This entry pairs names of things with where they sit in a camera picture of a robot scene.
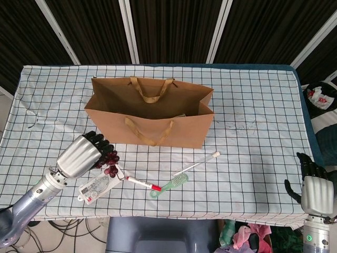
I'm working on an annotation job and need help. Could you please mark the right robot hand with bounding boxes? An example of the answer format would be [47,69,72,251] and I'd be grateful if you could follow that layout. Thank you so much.
[283,151,337,216]

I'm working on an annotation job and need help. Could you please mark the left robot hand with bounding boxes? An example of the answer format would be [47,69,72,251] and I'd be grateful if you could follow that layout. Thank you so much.
[56,131,114,179]

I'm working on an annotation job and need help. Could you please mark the purple grape bunch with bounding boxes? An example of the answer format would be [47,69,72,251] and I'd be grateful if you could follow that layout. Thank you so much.
[96,150,120,177]

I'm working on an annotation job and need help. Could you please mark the brown paper shopping bag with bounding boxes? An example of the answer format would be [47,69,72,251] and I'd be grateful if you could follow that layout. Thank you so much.
[84,75,215,150]

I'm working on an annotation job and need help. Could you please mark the packaged clear ruler set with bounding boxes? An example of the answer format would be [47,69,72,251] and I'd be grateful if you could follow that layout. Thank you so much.
[78,166,126,204]

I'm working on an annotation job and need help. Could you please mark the dark blue fabric object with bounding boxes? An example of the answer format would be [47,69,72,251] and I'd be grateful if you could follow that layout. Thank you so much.
[313,115,337,166]

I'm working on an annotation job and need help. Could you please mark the dark green cloth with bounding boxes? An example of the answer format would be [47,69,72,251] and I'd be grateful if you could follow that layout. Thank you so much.
[271,225,305,253]

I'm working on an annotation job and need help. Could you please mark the red and white marker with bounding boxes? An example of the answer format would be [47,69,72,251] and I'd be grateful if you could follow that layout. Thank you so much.
[123,176,162,191]

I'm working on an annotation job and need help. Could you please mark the pink cloth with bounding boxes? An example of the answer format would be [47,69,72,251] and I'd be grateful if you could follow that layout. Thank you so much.
[233,222,272,250]

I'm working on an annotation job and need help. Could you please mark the white black checked tablecloth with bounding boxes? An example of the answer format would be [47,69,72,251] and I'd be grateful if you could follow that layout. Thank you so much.
[0,64,331,225]

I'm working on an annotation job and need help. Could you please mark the green plastic brush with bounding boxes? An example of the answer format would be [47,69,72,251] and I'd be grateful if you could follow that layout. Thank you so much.
[150,172,189,198]

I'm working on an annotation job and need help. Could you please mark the mint green cloth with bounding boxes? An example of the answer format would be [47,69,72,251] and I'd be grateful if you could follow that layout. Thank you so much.
[219,218,237,246]

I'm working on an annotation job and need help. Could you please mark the glass tube with white stopper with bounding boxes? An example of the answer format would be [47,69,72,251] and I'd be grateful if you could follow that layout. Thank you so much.
[172,151,221,176]

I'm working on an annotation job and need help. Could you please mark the blue grey robot torso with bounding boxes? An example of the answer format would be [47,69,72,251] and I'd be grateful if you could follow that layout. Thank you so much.
[106,216,219,253]

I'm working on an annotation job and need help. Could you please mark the black floor cables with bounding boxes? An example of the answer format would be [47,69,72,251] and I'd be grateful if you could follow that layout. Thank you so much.
[5,220,109,253]

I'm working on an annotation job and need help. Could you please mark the white partition post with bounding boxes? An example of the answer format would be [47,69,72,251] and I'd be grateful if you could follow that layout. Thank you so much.
[35,0,81,65]
[291,10,337,70]
[118,0,140,64]
[206,0,234,64]

